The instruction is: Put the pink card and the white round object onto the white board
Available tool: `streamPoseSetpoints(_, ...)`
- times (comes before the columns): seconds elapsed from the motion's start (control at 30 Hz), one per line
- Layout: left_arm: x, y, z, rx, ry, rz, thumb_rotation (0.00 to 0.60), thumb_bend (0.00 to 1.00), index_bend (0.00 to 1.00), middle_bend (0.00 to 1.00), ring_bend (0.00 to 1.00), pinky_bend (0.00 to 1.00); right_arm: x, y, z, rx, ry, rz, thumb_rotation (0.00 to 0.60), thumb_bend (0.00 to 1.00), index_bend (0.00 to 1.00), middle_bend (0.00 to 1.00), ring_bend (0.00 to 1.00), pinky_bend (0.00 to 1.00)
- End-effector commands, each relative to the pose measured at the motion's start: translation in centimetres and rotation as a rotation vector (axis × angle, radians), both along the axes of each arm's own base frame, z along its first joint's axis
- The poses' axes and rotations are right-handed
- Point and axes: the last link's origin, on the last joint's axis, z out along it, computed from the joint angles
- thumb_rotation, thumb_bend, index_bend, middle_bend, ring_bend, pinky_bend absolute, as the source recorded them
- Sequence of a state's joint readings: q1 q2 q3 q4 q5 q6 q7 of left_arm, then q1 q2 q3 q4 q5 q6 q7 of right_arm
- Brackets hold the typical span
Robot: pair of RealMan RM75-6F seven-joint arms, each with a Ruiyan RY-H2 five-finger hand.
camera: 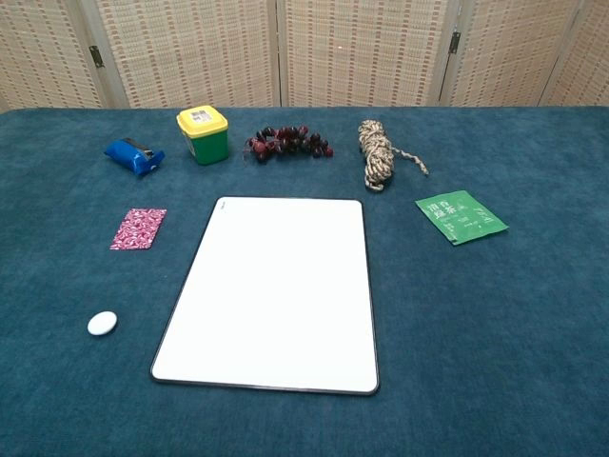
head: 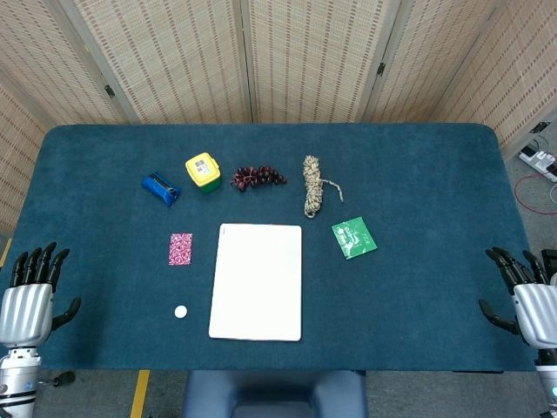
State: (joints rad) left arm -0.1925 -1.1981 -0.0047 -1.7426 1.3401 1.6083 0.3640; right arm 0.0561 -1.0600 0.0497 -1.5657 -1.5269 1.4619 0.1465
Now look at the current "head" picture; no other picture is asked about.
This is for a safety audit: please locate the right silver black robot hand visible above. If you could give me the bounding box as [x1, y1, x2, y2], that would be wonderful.
[478, 246, 557, 349]

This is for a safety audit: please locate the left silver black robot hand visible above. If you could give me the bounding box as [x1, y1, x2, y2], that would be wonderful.
[0, 241, 82, 349]

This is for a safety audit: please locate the black stool leg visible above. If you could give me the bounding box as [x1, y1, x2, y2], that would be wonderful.
[43, 370, 76, 388]

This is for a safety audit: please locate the teal table cloth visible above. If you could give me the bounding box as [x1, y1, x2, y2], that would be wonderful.
[0, 123, 537, 374]

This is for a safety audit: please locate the white power strip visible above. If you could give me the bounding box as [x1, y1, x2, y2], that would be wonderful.
[517, 145, 557, 183]

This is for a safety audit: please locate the blue zipper pouch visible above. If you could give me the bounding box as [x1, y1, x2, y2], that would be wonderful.
[140, 172, 182, 207]

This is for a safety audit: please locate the green tea packet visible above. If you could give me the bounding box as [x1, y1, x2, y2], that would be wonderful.
[331, 216, 379, 260]

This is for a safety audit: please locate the blue padded seat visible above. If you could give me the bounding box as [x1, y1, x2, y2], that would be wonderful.
[182, 369, 369, 418]

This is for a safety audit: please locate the yellow-lidded green mini bin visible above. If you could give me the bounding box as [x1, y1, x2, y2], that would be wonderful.
[185, 152, 222, 193]

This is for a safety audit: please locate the white rectangular board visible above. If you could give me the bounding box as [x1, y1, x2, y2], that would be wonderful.
[208, 223, 303, 342]

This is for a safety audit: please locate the dark red grape bunch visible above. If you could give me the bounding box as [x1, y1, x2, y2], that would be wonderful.
[229, 165, 288, 192]

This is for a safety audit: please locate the woven folding screen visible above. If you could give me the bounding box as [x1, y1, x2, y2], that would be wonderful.
[0, 0, 557, 236]

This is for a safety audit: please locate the red floor cable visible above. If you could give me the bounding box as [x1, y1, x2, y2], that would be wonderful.
[513, 174, 557, 215]

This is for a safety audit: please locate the beige coiled rope bundle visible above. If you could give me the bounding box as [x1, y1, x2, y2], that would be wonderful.
[302, 154, 345, 219]

